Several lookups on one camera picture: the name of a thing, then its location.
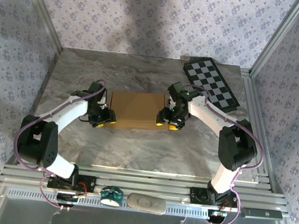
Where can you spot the brown cardboard box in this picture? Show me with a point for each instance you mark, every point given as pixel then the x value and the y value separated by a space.
pixel 136 110

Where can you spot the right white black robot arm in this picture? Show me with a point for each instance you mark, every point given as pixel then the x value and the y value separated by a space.
pixel 208 114

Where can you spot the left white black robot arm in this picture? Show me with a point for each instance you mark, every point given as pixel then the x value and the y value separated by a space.
pixel 66 110

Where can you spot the black grey checkerboard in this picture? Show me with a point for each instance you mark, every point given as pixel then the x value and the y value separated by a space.
pixel 210 78

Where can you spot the grey oval stone pad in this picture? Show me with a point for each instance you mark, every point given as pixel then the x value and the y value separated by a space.
pixel 145 203

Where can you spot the black rectangular bar device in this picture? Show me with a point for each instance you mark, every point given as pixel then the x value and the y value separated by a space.
pixel 262 214

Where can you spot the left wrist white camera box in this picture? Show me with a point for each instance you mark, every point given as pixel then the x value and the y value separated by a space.
pixel 103 102

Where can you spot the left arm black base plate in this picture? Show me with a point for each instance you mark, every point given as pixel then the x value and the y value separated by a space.
pixel 90 183

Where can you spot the aluminium rail frame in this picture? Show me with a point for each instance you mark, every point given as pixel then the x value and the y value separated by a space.
pixel 144 183

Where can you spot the aluminium side rail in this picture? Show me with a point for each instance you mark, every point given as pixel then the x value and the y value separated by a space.
pixel 249 88

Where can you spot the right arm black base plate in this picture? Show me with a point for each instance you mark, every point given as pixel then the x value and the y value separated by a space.
pixel 196 197

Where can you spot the aluminium corner post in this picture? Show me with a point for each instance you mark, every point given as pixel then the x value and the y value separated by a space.
pixel 45 16
pixel 277 37

